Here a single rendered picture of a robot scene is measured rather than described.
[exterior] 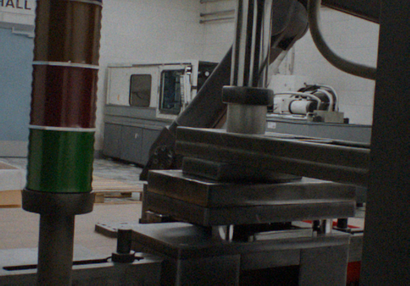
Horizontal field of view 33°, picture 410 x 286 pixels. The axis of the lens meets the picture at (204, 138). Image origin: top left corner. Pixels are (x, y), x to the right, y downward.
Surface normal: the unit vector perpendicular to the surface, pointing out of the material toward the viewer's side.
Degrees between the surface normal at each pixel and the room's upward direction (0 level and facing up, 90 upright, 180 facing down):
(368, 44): 90
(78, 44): 104
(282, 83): 90
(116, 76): 90
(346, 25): 90
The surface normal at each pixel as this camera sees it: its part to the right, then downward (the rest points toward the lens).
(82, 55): 0.59, 0.32
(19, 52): 0.52, 0.07
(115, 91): -0.85, -0.03
